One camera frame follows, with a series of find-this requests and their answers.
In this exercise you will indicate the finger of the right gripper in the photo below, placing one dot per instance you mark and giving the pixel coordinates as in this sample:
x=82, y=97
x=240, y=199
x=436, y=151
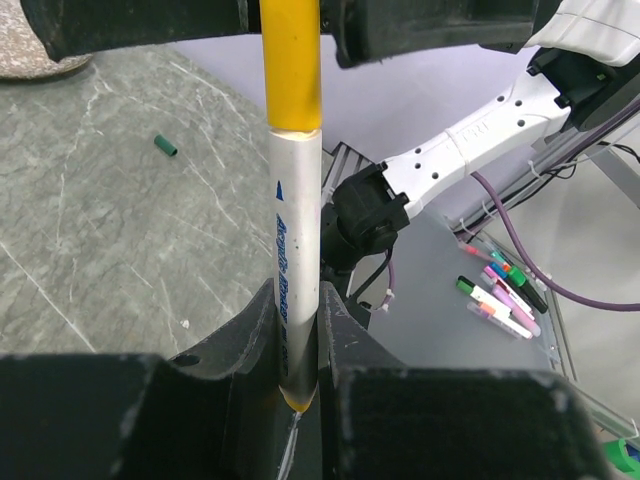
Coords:
x=370, y=31
x=69, y=28

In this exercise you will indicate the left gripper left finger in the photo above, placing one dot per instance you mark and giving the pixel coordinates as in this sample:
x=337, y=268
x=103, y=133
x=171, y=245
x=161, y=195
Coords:
x=213, y=411

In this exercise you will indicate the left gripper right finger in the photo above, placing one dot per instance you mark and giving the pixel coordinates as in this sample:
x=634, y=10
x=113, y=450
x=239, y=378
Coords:
x=381, y=419

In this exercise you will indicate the yellow pen cap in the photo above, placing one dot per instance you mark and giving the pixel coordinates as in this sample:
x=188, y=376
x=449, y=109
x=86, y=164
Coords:
x=292, y=64

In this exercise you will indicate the yellow white marker pen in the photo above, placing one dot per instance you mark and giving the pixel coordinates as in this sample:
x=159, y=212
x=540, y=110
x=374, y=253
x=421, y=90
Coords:
x=295, y=183

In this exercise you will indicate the green pen cap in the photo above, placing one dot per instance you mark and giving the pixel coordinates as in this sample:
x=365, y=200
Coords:
x=166, y=146

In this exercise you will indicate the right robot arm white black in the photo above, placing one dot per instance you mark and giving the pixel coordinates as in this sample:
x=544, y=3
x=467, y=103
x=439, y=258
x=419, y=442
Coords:
x=586, y=67

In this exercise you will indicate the speckled plate dark rim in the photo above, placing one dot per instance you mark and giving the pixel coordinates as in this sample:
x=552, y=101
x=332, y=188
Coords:
x=23, y=57

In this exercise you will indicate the pile of coloured markers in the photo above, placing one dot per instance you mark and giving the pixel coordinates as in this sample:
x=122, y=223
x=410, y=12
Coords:
x=499, y=303

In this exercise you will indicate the aluminium rail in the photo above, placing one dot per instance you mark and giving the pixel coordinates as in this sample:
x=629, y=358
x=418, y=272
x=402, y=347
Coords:
x=345, y=162

